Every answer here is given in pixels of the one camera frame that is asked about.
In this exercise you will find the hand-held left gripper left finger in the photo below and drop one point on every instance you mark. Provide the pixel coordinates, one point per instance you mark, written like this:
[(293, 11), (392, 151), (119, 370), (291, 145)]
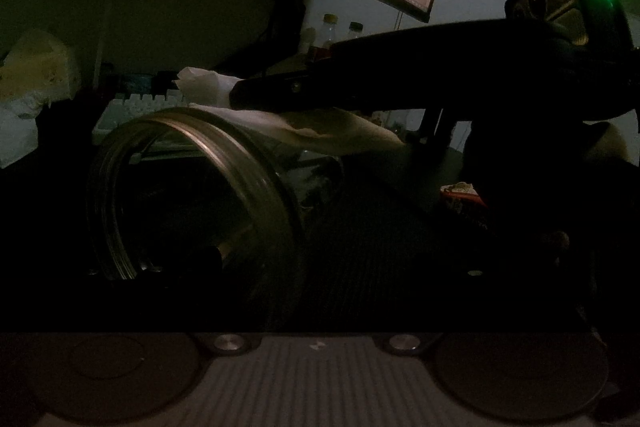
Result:
[(209, 261)]

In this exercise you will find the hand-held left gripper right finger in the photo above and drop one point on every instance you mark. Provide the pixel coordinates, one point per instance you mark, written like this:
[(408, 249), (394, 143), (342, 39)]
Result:
[(452, 287)]

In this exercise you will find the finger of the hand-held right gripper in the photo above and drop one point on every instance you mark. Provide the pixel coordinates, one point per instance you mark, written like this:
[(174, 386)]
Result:
[(420, 38), (320, 88)]

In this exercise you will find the clear glass jar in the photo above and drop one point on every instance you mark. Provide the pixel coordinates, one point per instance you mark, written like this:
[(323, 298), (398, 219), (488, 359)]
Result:
[(200, 202)]

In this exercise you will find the person's right hand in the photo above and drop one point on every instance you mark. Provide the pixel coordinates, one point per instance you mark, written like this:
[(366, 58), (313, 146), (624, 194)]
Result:
[(609, 144)]

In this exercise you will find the yellow-capped bottle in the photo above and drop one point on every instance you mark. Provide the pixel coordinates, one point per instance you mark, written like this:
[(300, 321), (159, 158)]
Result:
[(327, 32)]

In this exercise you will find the dark capped bottle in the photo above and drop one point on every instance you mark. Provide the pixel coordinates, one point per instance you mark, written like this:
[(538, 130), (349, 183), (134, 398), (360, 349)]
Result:
[(354, 31)]

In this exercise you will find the black monitor stand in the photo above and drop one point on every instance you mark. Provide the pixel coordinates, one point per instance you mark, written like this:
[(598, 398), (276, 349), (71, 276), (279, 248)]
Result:
[(286, 22)]

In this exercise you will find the white keyboard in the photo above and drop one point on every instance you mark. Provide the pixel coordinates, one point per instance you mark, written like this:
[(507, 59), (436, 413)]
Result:
[(135, 109)]

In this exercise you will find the tissue box with tissues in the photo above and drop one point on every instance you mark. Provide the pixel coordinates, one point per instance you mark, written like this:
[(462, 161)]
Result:
[(35, 92)]

